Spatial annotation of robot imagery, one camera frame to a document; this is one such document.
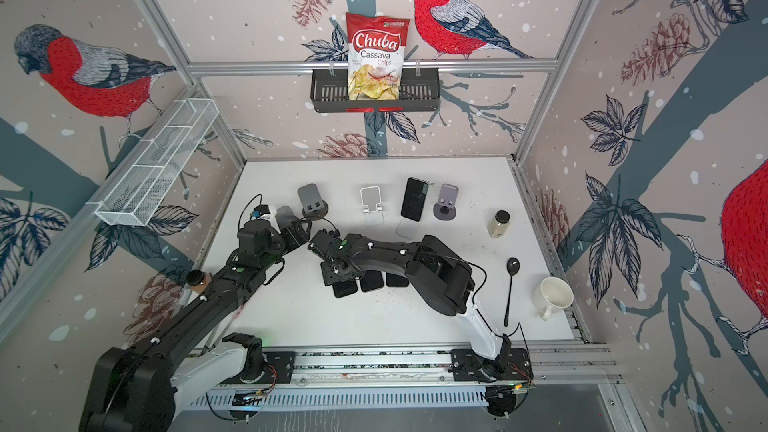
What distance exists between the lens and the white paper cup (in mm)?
762

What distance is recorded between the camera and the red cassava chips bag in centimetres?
84

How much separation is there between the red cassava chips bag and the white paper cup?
0.69 metres
